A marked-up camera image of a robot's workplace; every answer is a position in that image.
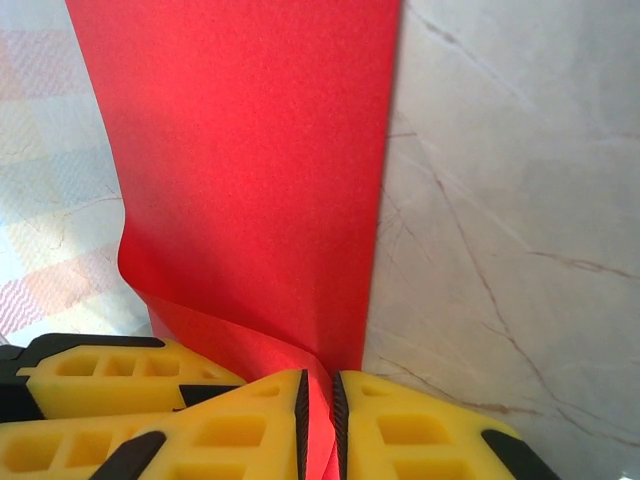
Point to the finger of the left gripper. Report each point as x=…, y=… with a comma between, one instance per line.
x=50, y=450
x=100, y=380

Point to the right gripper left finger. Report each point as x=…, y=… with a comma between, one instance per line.
x=225, y=440

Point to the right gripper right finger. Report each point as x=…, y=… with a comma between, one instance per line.
x=410, y=440

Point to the red square paper sheet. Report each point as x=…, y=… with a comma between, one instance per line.
x=250, y=175

